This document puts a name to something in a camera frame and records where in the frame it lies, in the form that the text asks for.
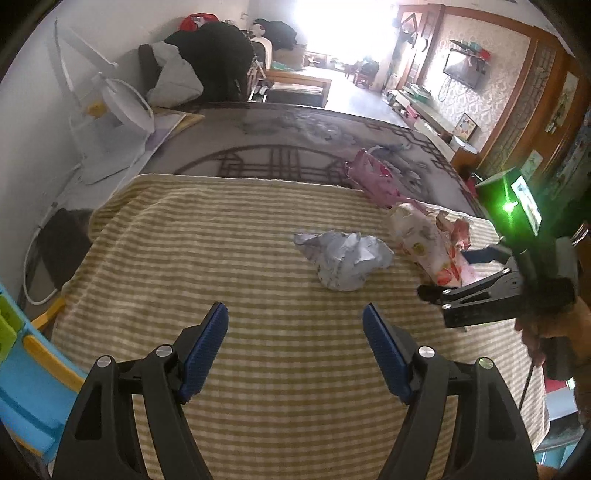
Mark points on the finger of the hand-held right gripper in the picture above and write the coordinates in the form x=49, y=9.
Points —
x=471, y=297
x=482, y=255

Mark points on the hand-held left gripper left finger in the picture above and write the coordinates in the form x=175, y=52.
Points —
x=205, y=346

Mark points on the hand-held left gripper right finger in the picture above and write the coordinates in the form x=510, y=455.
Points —
x=385, y=350

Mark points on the floral pink paper box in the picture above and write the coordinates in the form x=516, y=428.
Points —
x=425, y=242

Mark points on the silver paper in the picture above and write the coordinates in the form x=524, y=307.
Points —
x=346, y=261

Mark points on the small red trash bin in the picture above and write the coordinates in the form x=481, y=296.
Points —
x=469, y=186

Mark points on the person's right hand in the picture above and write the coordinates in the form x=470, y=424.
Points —
x=584, y=323

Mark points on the yellow striped cloth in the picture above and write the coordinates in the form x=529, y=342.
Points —
x=231, y=240

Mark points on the colourful puzzle picture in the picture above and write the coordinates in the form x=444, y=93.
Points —
x=466, y=127

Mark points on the pink plastic bag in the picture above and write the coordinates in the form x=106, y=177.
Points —
x=374, y=180

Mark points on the low television cabinet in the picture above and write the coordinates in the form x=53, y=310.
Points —
x=429, y=115

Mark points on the black flat device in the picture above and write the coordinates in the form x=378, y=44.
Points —
x=64, y=244

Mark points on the blue plastic toy board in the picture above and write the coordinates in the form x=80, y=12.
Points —
x=32, y=383

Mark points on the distant wooden chairs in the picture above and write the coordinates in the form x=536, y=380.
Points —
x=364, y=74

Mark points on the yellow book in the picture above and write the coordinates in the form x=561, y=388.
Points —
x=178, y=122

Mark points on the grey patterned table mat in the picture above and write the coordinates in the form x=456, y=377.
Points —
x=286, y=134

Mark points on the wooden bench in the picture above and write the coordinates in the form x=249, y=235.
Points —
x=300, y=83

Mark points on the white desk lamp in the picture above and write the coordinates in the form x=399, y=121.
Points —
x=124, y=104

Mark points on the white grey cloth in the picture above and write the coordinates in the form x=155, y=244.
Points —
x=175, y=83

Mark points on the metal rack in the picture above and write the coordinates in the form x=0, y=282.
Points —
x=258, y=85

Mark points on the black coat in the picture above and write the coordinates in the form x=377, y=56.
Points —
x=217, y=60

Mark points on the white chair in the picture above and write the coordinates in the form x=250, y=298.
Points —
x=263, y=48

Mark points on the pile of dark clothes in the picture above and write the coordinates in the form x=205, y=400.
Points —
x=277, y=32

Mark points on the red bag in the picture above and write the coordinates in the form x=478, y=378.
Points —
x=194, y=22

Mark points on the small wall poster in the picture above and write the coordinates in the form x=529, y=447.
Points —
x=533, y=164

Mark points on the tall wall poster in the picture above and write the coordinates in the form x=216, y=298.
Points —
x=569, y=99

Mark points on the wall television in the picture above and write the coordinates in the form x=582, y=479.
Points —
x=461, y=69

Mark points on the wall shelf with boxes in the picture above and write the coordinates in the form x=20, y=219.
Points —
x=471, y=48

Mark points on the round wall clock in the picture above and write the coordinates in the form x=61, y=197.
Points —
x=423, y=44

